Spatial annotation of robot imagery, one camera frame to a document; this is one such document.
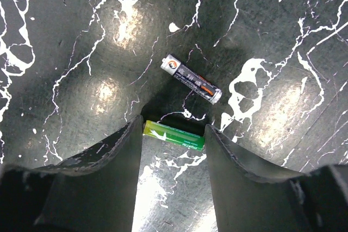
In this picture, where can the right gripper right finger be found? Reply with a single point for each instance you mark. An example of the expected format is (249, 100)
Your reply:
(253, 194)

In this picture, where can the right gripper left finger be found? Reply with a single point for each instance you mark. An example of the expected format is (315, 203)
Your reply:
(94, 190)

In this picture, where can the green yellow battery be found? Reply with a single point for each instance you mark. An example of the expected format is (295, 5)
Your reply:
(173, 135)

